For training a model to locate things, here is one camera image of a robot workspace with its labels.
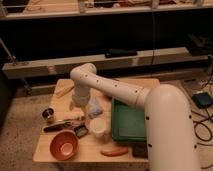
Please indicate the silver fork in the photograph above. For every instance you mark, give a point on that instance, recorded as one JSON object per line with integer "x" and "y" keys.
{"x": 66, "y": 117}

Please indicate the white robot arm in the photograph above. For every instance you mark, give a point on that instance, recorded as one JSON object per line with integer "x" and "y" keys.
{"x": 171, "y": 140}

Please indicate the white paper cup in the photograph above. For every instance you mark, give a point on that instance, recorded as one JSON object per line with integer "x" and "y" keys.
{"x": 98, "y": 127}

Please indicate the small metal cup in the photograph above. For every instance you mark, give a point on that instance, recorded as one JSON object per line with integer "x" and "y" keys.
{"x": 48, "y": 115}

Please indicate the green plastic tray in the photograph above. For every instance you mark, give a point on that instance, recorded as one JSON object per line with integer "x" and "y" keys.
{"x": 127, "y": 123}

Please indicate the small dark box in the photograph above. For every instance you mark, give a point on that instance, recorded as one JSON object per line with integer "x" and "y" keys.
{"x": 80, "y": 130}

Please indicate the black rectangular block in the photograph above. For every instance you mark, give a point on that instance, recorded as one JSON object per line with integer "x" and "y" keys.
{"x": 139, "y": 151}

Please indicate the orange bowl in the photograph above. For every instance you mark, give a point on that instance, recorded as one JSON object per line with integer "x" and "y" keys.
{"x": 64, "y": 145}

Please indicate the black power adapter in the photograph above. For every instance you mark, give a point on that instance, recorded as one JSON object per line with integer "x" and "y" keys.
{"x": 202, "y": 100}

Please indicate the black handled tool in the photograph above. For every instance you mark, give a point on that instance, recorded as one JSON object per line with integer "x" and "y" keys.
{"x": 57, "y": 127}

